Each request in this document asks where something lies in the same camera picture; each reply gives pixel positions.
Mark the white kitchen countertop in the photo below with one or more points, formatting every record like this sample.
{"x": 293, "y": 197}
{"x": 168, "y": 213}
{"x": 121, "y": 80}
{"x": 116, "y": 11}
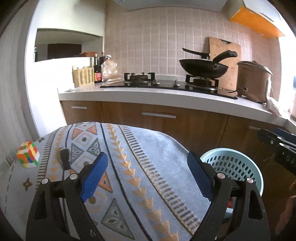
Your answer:
{"x": 180, "y": 99}

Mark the patterned grey tablecloth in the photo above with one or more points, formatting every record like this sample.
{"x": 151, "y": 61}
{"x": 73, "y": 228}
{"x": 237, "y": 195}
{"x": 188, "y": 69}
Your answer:
{"x": 146, "y": 192}

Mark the black frying pan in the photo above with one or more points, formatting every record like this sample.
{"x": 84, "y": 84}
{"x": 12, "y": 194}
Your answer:
{"x": 205, "y": 67}

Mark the brown rice cooker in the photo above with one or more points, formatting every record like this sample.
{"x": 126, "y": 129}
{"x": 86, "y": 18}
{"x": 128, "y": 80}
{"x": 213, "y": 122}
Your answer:
{"x": 253, "y": 81}

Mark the multicoloured puzzle cube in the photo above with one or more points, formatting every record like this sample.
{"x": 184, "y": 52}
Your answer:
{"x": 28, "y": 154}

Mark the brown wooden kitchen cabinet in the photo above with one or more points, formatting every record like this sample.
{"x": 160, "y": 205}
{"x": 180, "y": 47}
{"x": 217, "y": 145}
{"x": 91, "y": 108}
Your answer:
{"x": 197, "y": 131}

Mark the dark soy sauce bottle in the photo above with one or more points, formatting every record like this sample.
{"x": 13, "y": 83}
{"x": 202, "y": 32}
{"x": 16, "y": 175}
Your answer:
{"x": 97, "y": 69}

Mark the light blue perforated trash basket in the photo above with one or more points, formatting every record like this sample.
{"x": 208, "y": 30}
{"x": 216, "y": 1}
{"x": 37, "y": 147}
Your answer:
{"x": 235, "y": 165}

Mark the orange wall cabinet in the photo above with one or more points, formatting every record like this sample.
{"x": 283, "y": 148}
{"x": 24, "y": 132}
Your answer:
{"x": 257, "y": 23}

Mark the woven utensil basket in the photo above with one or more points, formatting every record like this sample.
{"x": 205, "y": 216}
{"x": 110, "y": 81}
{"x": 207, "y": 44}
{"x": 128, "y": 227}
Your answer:
{"x": 83, "y": 77}

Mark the red plastic bag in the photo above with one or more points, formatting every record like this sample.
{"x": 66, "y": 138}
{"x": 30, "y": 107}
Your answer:
{"x": 229, "y": 204}

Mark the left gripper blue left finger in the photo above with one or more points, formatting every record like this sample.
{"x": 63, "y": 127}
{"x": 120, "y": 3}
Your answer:
{"x": 91, "y": 175}

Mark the clear plastic food bag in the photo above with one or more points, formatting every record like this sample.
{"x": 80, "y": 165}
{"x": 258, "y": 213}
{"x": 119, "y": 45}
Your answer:
{"x": 109, "y": 71}

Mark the wooden cutting board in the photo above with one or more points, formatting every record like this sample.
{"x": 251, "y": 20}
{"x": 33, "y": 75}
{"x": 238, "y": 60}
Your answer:
{"x": 217, "y": 46}

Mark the black gas stove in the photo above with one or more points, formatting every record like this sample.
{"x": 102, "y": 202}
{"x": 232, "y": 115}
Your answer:
{"x": 190, "y": 84}

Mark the small black key fob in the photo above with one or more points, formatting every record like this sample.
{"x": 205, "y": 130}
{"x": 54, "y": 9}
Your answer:
{"x": 65, "y": 158}

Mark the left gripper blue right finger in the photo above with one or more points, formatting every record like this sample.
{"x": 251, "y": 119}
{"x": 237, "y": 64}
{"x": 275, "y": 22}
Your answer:
{"x": 200, "y": 174}

